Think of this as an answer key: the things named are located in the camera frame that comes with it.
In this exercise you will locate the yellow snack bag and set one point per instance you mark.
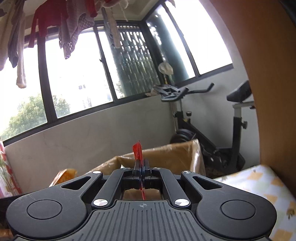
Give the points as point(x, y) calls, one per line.
point(63, 176)

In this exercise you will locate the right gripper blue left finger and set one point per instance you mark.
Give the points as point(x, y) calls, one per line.
point(115, 185)

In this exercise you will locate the hanging clothes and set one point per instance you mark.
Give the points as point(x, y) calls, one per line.
point(71, 17)

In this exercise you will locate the white bag on stick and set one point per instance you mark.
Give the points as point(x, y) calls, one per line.
point(166, 69)

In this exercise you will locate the black exercise bike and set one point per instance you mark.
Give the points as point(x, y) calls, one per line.
point(226, 160)

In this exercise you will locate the cardboard box with plastic liner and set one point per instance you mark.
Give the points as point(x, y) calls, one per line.
point(176, 157)

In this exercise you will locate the floral checkered tablecloth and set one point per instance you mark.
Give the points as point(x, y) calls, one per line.
point(263, 181)

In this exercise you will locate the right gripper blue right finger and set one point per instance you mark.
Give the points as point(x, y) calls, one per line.
point(165, 181)

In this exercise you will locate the red snack packet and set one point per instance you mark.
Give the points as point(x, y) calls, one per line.
point(138, 169)

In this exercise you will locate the wooden wardrobe panel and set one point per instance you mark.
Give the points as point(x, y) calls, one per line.
point(265, 37)

